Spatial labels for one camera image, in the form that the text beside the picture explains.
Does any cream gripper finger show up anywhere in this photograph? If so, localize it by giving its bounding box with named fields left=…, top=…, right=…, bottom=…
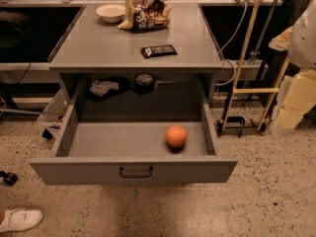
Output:
left=274, top=69, right=316, bottom=130

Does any orange fruit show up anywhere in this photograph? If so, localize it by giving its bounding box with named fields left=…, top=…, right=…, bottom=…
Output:
left=166, top=125, right=188, bottom=148

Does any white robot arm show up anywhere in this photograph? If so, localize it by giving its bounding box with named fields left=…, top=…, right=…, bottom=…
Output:
left=269, top=1, right=316, bottom=130

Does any grey open top drawer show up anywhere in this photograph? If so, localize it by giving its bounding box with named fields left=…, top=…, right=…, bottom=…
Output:
left=30, top=104, right=237, bottom=185

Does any black snack bar wrapper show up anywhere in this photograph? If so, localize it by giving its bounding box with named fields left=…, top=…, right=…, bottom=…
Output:
left=140, top=44, right=177, bottom=58

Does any black round tape roll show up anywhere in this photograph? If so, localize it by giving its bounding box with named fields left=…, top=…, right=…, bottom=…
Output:
left=134, top=73, right=155, bottom=94

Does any brown crumpled chip bag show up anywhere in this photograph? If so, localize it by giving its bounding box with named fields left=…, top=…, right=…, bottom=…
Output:
left=118, top=0, right=172, bottom=31

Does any grey metal cabinet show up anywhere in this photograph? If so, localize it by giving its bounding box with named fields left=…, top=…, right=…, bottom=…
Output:
left=49, top=3, right=221, bottom=121

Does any white ceramic bowl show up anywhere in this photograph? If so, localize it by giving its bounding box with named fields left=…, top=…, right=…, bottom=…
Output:
left=96, top=4, right=125, bottom=23

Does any black caster wheel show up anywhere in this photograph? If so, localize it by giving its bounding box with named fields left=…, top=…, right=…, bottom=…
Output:
left=0, top=171, right=18, bottom=186

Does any white sneaker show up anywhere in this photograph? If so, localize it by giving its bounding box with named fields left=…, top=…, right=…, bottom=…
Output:
left=0, top=208, right=43, bottom=233

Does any yellow hand truck frame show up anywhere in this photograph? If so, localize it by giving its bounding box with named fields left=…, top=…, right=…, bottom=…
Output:
left=216, top=0, right=316, bottom=137

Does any white power cable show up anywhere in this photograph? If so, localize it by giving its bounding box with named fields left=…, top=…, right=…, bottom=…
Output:
left=215, top=0, right=249, bottom=87

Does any black drawer handle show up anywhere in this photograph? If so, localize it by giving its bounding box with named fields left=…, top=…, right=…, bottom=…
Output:
left=118, top=167, right=153, bottom=179

